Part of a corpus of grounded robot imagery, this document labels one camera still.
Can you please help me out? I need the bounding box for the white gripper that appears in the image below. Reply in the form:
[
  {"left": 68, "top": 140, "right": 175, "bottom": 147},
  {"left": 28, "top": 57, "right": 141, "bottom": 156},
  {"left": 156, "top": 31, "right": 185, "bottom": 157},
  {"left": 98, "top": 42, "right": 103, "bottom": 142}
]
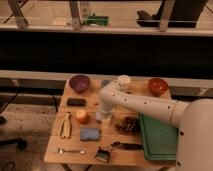
[{"left": 99, "top": 105, "right": 114, "bottom": 130}]

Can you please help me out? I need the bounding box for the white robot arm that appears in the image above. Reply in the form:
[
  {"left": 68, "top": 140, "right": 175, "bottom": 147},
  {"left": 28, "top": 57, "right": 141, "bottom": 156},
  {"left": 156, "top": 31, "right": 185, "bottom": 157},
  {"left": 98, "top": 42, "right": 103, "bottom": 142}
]
[{"left": 99, "top": 82, "right": 213, "bottom": 171}]

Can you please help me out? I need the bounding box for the purple bowl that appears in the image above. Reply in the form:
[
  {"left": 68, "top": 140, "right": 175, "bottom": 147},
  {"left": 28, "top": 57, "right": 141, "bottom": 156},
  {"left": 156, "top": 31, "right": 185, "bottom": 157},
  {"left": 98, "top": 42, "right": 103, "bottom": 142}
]
[{"left": 69, "top": 75, "right": 91, "bottom": 93}]

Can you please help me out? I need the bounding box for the red bowl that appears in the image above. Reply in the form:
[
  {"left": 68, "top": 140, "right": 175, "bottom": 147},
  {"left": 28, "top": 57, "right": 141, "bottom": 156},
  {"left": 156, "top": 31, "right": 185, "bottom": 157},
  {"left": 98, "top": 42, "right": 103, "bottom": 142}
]
[{"left": 148, "top": 78, "right": 168, "bottom": 96}]

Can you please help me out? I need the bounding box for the blue sponge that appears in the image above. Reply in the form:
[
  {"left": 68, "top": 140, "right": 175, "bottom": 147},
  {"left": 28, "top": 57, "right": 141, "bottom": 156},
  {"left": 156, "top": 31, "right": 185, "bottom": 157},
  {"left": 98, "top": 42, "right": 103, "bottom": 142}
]
[{"left": 80, "top": 127, "right": 100, "bottom": 141}]

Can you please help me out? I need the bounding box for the yellow red apple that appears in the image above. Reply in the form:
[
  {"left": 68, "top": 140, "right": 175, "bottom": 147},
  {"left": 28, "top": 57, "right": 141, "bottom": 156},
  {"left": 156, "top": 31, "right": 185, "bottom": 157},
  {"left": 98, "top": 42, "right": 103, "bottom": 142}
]
[{"left": 75, "top": 110, "right": 89, "bottom": 124}]

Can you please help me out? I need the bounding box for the bunch of dark grapes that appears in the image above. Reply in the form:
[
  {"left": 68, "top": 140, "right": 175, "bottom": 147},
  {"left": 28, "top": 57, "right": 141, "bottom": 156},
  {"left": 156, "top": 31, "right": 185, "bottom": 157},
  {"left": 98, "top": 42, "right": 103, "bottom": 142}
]
[{"left": 115, "top": 116, "right": 140, "bottom": 135}]

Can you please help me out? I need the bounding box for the wooden table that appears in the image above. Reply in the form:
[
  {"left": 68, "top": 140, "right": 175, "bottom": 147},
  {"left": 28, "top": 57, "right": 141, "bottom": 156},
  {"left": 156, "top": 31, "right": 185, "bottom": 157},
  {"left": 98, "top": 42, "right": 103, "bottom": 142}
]
[{"left": 44, "top": 79, "right": 175, "bottom": 168}]

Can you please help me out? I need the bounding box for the black rectangular block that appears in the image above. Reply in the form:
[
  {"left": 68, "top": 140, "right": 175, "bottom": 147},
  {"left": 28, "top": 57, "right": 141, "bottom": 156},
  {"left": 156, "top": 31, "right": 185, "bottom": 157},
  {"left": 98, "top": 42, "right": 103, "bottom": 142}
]
[{"left": 67, "top": 98, "right": 86, "bottom": 106}]

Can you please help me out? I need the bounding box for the black binder clip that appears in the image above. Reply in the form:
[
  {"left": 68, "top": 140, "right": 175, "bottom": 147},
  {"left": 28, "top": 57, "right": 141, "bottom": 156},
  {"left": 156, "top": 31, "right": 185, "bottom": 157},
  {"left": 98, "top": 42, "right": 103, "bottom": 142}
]
[{"left": 95, "top": 147, "right": 113, "bottom": 163}]

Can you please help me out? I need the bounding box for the blue cup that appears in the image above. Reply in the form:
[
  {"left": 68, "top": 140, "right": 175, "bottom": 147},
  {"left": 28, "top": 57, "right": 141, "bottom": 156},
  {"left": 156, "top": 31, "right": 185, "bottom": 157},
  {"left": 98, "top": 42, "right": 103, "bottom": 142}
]
[{"left": 101, "top": 80, "right": 111, "bottom": 87}]

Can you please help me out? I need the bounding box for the white cup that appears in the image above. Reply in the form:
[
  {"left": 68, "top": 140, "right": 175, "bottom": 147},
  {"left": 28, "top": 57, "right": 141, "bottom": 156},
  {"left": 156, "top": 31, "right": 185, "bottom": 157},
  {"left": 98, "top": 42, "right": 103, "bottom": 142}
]
[{"left": 118, "top": 75, "right": 131, "bottom": 91}]

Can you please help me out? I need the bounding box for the metal fork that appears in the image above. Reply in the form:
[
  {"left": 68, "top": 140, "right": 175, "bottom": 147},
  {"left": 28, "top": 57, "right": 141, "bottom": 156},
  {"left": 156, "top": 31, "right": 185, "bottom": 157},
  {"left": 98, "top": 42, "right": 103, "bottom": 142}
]
[{"left": 58, "top": 148, "right": 86, "bottom": 154}]

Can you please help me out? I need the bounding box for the green plastic tray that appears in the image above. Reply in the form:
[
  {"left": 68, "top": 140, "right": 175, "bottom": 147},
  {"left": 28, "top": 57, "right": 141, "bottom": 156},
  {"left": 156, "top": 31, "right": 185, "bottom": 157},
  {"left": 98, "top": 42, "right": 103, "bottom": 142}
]
[{"left": 138, "top": 114, "right": 178, "bottom": 161}]

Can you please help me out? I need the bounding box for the black office chair base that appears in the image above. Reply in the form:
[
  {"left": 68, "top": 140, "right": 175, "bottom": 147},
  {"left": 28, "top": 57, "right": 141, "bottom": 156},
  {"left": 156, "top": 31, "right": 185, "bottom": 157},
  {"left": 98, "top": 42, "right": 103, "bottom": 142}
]
[{"left": 0, "top": 116, "right": 27, "bottom": 150}]

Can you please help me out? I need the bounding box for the green box on shelf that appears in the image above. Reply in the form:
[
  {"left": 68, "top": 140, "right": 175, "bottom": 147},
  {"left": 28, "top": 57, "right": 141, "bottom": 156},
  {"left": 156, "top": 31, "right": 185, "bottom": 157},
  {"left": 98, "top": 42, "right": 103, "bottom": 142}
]
[{"left": 84, "top": 15, "right": 109, "bottom": 26}]

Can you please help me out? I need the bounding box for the black handled tool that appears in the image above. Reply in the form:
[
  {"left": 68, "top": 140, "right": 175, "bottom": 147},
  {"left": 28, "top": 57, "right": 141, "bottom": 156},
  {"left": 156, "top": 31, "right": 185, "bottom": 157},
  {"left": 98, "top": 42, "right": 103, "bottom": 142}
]
[{"left": 111, "top": 141, "right": 143, "bottom": 150}]

